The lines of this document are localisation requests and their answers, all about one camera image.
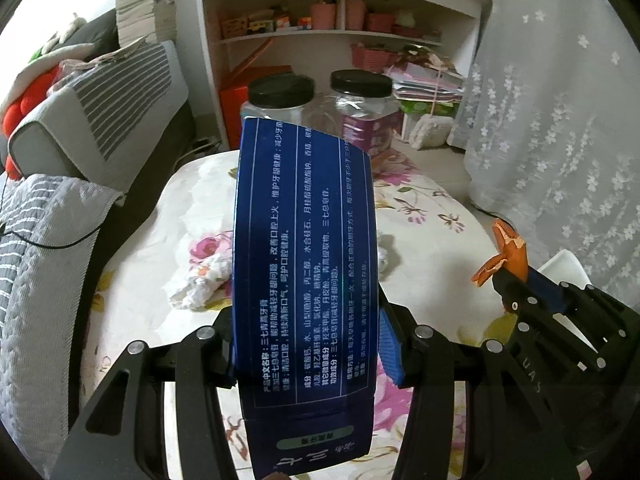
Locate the pink basket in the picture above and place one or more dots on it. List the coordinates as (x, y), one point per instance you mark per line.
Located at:
(374, 60)

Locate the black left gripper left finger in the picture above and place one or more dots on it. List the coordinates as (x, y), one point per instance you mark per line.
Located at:
(120, 432)

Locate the red plush toy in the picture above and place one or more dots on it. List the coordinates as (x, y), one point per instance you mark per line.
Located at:
(33, 95)

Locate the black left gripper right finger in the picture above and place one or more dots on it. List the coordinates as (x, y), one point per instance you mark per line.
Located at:
(508, 428)

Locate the white bookshelf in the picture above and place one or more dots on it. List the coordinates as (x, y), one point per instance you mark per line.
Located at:
(238, 34)

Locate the purple label nut jar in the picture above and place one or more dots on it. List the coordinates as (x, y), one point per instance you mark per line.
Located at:
(362, 110)

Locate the white trash bin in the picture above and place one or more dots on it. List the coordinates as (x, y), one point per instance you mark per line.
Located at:
(565, 267)

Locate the blue toothpaste box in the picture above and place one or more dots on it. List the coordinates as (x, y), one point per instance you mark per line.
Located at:
(304, 297)

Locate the crumpled white tissue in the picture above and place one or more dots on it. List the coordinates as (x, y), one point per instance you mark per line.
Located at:
(200, 284)

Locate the stack of papers and boxes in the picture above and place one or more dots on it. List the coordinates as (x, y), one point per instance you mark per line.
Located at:
(425, 83)

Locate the floral tablecloth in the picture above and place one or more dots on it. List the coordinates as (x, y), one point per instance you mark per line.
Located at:
(429, 247)

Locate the orange peel strip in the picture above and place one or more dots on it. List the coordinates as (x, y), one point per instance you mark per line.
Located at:
(512, 255)

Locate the clear jar with nuts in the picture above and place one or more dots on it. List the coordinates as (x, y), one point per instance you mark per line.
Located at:
(285, 97)

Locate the grey striped sofa cushion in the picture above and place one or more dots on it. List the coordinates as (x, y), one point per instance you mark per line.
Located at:
(105, 124)

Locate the white fluffy slipper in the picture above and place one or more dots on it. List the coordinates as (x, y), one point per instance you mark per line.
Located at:
(430, 132)

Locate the grey quilted blanket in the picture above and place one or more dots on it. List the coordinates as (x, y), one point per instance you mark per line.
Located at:
(48, 229)

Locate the stack of books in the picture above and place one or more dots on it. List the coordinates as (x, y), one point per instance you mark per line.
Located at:
(152, 20)

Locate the white floral lace curtain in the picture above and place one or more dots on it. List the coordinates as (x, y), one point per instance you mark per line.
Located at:
(549, 124)

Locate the pink flower pot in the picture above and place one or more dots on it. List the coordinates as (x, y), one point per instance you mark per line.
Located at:
(323, 16)

